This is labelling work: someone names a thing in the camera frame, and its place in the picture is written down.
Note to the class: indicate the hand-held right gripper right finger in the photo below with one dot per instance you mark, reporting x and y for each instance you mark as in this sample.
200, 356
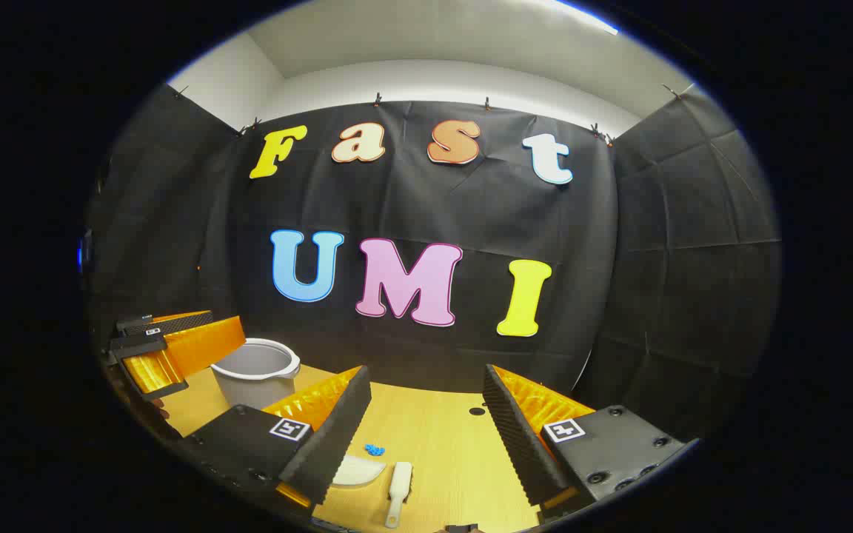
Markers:
512, 433

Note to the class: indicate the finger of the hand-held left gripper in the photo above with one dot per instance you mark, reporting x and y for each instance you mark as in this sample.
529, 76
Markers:
197, 344
167, 324

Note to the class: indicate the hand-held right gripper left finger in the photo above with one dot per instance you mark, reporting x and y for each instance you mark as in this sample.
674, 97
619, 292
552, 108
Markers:
338, 429

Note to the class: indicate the dark blue paper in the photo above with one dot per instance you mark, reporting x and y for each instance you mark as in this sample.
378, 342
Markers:
375, 449

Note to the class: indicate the grey translucent dustpan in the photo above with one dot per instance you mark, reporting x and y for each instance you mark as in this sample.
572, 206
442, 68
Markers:
358, 471

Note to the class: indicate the white plastic garbage bin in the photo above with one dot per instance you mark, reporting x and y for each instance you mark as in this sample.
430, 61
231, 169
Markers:
256, 386

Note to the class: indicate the small grey broom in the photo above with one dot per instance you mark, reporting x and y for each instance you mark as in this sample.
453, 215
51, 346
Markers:
399, 485

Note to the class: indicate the dark device with blue light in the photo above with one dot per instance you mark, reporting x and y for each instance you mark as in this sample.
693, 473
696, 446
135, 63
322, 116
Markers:
84, 255

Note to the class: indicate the row of black cloth clips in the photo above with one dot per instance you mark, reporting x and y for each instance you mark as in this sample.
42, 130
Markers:
378, 98

